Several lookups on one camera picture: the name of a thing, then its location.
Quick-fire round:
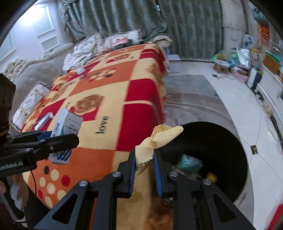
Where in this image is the white tv cabinet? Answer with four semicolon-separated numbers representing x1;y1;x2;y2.
255;66;282;124

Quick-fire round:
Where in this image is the silver foil bag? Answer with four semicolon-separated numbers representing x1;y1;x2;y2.
236;47;251;70

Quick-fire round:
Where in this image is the grey floor rug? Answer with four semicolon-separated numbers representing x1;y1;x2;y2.
163;75;239;138

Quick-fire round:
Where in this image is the white blue plastic bag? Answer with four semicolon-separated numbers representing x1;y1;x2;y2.
243;34;255;50

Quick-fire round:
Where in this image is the black trash bin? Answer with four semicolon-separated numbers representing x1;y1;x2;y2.
159;122;248;202

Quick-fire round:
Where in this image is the white blue medicine carton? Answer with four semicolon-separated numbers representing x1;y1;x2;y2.
49;108;83;164

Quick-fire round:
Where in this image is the yellow cleaning cloth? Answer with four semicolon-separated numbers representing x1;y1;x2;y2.
135;125;184;177

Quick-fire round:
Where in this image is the white medicine box blue text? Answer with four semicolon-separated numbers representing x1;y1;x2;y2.
34;112;53;131

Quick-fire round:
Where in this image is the teal tissue packet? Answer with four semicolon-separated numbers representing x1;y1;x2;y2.
176;154;202;173

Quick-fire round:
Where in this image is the small wooden stool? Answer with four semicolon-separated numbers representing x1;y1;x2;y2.
213;59;230;74

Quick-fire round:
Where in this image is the green patterned curtain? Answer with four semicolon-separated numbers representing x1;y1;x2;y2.
56;1;224;59

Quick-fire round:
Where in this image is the cream embroidered pillow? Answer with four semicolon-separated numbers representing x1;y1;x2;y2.
63;30;143;71

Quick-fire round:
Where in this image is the lace covered air conditioner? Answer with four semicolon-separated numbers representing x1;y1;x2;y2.
220;0;247;57

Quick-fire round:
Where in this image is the grey tufted headboard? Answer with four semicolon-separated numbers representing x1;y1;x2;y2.
1;43;74;121

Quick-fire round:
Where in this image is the red orange patterned blanket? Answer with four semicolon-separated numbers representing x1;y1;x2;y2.
22;44;166;227

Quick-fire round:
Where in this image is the white side pillow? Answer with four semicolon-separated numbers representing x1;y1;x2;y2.
11;82;50;132

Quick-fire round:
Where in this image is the white bottle pink label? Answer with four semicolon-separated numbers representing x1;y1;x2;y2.
76;63;86;80

